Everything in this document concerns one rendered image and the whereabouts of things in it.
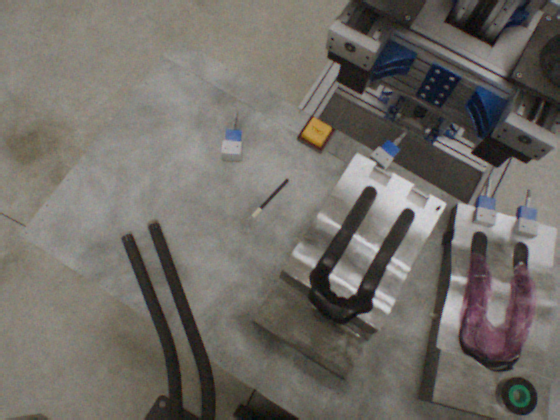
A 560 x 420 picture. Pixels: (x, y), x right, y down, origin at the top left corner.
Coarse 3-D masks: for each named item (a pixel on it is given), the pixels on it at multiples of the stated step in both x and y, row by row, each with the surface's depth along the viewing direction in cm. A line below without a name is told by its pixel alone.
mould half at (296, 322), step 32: (352, 160) 140; (352, 192) 138; (384, 192) 138; (320, 224) 135; (384, 224) 136; (416, 224) 136; (320, 256) 128; (352, 256) 131; (288, 288) 132; (352, 288) 126; (384, 288) 128; (256, 320) 130; (288, 320) 130; (320, 320) 131; (352, 320) 128; (384, 320) 124; (320, 352) 128; (352, 352) 129
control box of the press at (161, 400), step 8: (160, 400) 203; (168, 400) 203; (152, 408) 202; (160, 408) 202; (168, 408) 203; (184, 408) 204; (24, 416) 94; (32, 416) 95; (40, 416) 100; (152, 416) 202; (160, 416) 202; (168, 416) 202; (184, 416) 202; (192, 416) 202
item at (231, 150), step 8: (232, 128) 148; (232, 136) 146; (240, 136) 146; (224, 144) 144; (232, 144) 144; (240, 144) 144; (224, 152) 143; (232, 152) 143; (240, 152) 144; (224, 160) 148; (232, 160) 147; (240, 160) 147
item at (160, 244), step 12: (156, 228) 138; (156, 240) 137; (168, 252) 135; (168, 264) 133; (168, 276) 132; (180, 288) 130; (180, 300) 128; (180, 312) 127; (192, 324) 126; (192, 336) 124; (192, 348) 123; (204, 348) 123
